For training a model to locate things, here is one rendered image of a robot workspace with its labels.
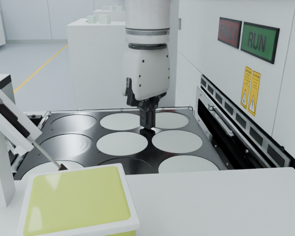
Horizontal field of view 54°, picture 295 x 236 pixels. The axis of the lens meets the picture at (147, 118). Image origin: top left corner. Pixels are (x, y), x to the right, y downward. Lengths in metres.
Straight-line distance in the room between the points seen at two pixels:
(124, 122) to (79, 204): 0.47
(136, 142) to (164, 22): 0.23
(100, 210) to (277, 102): 0.31
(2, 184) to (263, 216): 0.26
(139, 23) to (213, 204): 0.34
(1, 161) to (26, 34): 8.54
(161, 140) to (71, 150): 0.17
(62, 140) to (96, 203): 0.41
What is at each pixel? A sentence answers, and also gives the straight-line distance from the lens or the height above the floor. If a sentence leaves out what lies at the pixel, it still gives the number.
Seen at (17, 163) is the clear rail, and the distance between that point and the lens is 0.54.
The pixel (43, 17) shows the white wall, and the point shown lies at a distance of 8.67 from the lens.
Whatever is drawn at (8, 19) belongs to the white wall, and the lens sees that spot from 8.93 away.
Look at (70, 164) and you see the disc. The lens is 0.52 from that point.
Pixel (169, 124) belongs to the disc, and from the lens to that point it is 0.65.
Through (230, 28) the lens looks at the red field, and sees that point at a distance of 0.60.
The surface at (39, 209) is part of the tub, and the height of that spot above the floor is 1.03.
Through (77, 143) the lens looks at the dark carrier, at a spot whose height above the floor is 0.90.
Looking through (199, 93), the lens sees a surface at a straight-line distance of 0.77.
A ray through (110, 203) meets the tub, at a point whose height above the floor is 1.03.
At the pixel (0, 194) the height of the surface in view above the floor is 0.98.
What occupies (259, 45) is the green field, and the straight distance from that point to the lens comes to 0.48.
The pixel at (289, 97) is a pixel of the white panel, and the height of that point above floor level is 1.05.
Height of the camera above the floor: 1.16
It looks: 23 degrees down
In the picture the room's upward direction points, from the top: straight up
